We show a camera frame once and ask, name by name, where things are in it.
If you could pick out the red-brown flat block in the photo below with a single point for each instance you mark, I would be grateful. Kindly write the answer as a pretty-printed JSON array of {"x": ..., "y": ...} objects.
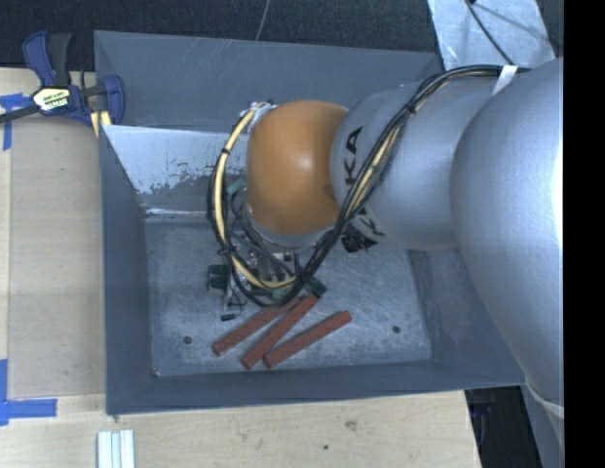
[
  {"x": 248, "y": 329},
  {"x": 277, "y": 332},
  {"x": 307, "y": 339}
]

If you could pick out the grey metal bin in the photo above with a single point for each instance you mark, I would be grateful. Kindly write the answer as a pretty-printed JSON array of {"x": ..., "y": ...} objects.
[{"x": 185, "y": 76}]

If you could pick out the pale wood flat board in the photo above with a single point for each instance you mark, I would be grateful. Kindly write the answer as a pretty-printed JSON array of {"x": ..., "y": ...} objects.
[{"x": 53, "y": 261}]

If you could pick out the black cylinder on white bracket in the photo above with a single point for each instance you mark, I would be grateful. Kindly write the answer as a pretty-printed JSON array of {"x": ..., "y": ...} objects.
[{"x": 353, "y": 243}]

